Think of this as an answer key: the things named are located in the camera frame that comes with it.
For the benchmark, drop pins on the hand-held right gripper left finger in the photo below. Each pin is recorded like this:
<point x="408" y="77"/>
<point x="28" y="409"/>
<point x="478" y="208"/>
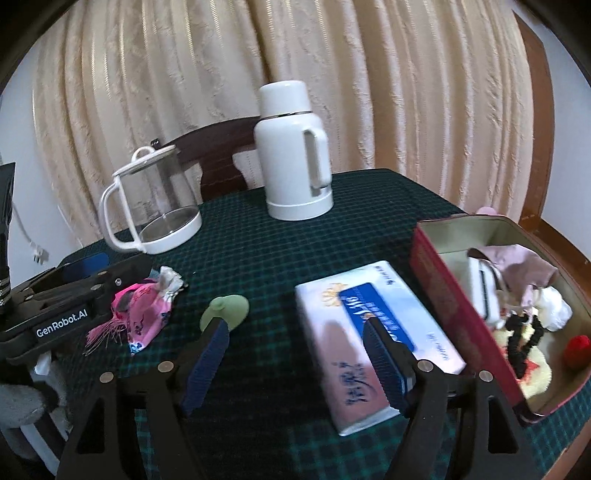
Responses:
<point x="207" y="364"/>

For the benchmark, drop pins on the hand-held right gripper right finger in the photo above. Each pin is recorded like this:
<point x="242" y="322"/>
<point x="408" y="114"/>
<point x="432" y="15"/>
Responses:
<point x="388" y="364"/>

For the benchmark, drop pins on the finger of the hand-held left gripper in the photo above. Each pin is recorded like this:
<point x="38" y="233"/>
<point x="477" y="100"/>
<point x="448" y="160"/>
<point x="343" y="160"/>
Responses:
<point x="85" y="264"/>
<point x="115" y="280"/>

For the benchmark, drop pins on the pink patterned cloth pouch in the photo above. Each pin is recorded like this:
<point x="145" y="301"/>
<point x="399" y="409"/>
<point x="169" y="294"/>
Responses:
<point x="143" y="318"/>

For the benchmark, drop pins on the tissue pack with blue label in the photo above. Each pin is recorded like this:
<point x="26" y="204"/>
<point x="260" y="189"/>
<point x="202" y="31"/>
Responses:
<point x="332" y="346"/>

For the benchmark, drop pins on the red box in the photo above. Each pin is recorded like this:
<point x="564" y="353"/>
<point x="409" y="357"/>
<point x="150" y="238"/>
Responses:
<point x="448" y="286"/>

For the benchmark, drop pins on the white sponge block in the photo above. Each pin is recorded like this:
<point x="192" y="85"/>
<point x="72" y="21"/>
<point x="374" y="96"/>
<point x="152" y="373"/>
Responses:
<point x="480" y="286"/>

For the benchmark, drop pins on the black scrunchie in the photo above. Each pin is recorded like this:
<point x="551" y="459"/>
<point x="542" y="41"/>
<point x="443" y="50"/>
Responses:
<point x="521" y="355"/>

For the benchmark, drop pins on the pale yellow towel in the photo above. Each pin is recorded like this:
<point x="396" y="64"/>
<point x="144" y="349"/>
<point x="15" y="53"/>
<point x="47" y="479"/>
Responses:
<point x="538" y="374"/>

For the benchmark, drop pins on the mauve pink cloth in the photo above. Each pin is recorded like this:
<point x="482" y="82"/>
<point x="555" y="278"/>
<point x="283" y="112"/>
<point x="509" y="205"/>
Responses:
<point x="526" y="267"/>

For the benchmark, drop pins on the white plastic bag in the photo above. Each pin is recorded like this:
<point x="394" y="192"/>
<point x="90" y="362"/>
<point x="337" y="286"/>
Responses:
<point x="556" y="307"/>

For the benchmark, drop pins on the red fuzzy ball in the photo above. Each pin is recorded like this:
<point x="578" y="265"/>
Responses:
<point x="579" y="350"/>

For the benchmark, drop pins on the green silicone lid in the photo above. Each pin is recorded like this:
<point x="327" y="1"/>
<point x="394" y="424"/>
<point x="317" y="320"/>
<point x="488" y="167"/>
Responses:
<point x="233" y="309"/>

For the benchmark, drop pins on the black pole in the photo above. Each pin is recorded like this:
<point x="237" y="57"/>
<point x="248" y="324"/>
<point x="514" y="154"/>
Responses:
<point x="5" y="221"/>

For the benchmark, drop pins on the dark wooden chair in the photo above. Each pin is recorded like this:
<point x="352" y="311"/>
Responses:
<point x="217" y="157"/>

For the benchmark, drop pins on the small pink object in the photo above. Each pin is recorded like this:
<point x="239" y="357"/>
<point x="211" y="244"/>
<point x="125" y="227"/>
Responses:
<point x="485" y="211"/>

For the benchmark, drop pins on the white thermos jug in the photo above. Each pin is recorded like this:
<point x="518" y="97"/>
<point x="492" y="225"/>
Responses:
<point x="281" y="161"/>

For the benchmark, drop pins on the beige patterned curtain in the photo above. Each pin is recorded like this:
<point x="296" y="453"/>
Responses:
<point x="184" y="69"/>

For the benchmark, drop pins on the brown wooden door frame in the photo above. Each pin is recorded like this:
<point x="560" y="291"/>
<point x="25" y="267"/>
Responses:
<point x="540" y="115"/>

